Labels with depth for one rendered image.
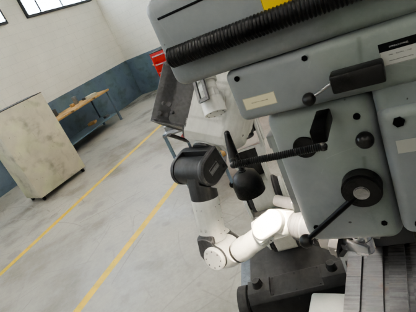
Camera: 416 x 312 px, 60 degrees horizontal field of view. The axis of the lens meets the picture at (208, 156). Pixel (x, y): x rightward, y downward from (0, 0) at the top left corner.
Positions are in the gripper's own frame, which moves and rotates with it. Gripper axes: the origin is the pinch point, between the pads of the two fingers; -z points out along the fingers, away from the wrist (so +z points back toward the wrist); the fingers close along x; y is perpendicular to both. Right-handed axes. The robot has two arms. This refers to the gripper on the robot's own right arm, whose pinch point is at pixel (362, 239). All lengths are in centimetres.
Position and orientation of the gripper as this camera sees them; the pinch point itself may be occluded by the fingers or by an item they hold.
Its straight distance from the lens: 94.7
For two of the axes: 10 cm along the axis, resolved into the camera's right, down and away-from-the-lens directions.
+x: 6.7, -5.3, 5.3
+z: -6.5, -0.6, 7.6
